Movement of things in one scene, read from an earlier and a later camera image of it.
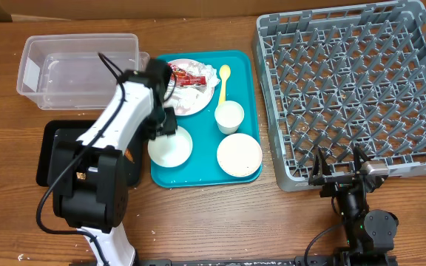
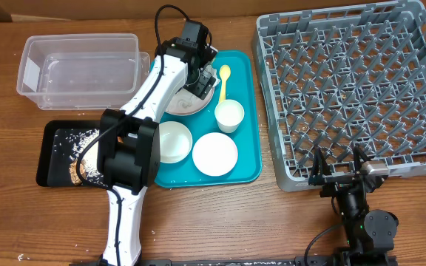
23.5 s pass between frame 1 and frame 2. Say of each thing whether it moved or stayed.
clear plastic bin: stayed
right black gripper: stayed
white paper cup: stayed
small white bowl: stayed
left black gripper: moved
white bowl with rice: moved
